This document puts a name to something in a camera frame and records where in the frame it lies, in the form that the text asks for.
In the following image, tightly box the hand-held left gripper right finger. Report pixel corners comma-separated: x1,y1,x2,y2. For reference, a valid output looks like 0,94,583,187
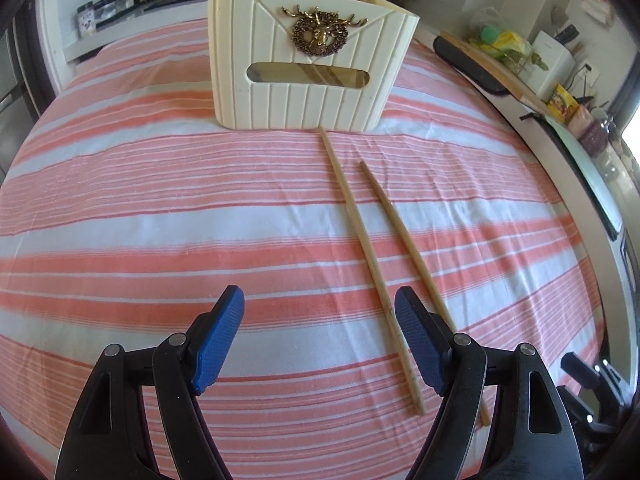
394,287,586,480

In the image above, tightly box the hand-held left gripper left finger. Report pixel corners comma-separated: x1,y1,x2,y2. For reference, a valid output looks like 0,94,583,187
55,285,246,480

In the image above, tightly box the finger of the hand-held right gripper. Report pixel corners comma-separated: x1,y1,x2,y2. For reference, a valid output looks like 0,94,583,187
597,360,628,408
560,353,601,393

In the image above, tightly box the white ribbed utensil holder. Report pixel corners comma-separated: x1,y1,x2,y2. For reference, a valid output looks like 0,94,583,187
207,0,420,133

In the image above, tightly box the pink white striped tablecloth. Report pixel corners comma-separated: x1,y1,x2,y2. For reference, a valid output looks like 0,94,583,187
0,15,613,480

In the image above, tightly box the purple cup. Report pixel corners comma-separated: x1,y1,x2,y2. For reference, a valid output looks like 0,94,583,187
585,127,611,156

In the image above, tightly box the pink container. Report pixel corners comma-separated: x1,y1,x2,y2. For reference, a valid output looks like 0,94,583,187
572,107,598,138

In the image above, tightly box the yellow snack packet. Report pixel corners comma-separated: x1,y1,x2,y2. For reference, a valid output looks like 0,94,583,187
550,85,578,123

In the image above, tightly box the wooden board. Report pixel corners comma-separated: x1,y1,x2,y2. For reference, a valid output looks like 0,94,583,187
439,32,553,118

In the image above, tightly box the bag of green yellow sponges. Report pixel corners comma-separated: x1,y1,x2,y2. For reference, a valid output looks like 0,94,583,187
467,7,533,61

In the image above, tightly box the stainless steel refrigerator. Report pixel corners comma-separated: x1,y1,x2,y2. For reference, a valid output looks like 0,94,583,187
0,5,51,126

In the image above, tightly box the black packet with white label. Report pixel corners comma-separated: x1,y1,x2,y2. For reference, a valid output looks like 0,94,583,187
76,2,98,38

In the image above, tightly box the white wall holder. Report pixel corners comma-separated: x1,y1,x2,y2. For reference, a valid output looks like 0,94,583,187
580,0,617,26

